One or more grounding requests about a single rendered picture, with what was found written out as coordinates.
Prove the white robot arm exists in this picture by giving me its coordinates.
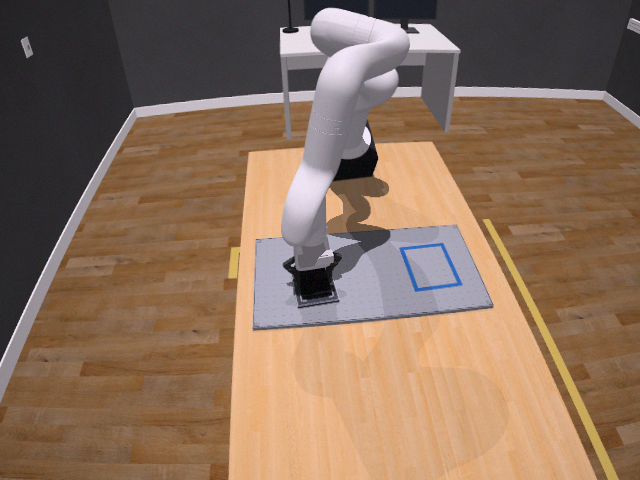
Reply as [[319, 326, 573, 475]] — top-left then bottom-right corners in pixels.
[[281, 8, 410, 268]]

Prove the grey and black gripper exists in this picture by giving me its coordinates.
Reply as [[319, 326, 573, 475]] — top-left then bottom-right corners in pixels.
[[283, 235, 342, 286]]

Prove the blue tape outline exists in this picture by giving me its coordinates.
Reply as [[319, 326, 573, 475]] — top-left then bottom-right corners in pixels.
[[399, 243, 462, 292]]

